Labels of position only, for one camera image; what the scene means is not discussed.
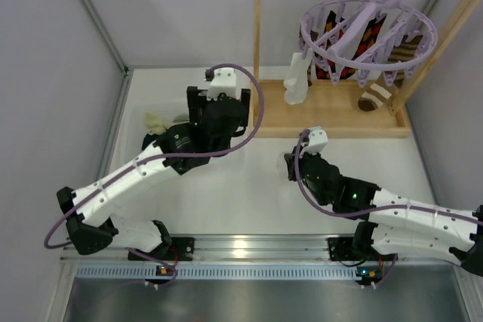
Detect white sock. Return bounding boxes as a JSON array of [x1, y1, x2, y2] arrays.
[[283, 52, 312, 105], [276, 152, 288, 179]]

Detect argyle sock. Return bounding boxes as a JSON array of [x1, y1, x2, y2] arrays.
[[352, 13, 387, 60], [297, 11, 348, 81]]

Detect purple round clip hanger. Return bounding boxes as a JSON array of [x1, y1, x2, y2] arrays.
[[297, 0, 438, 87]]

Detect brown striped sock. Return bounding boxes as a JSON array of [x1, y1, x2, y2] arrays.
[[358, 35, 423, 112]]

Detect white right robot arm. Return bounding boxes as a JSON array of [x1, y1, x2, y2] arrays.
[[283, 152, 482, 276]]

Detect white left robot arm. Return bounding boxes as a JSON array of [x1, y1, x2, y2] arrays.
[[57, 87, 251, 260]]

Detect wooden hanger rack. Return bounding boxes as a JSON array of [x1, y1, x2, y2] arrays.
[[251, 0, 481, 138]]

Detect white plastic basket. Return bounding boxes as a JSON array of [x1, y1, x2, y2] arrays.
[[122, 99, 197, 164]]

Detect pale yellow sock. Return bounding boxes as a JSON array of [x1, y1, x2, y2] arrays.
[[143, 112, 167, 135]]

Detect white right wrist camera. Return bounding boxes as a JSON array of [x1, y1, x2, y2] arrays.
[[301, 126, 328, 155]]

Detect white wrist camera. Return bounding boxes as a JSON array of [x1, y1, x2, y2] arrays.
[[301, 126, 328, 155], [205, 67, 237, 100]]

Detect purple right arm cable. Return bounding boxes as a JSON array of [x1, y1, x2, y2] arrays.
[[296, 129, 483, 225]]

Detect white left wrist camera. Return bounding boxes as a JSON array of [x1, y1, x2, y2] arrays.
[[205, 67, 237, 100]]

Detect aluminium mounting rail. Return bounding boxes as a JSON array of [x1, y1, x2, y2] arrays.
[[60, 234, 472, 281]]

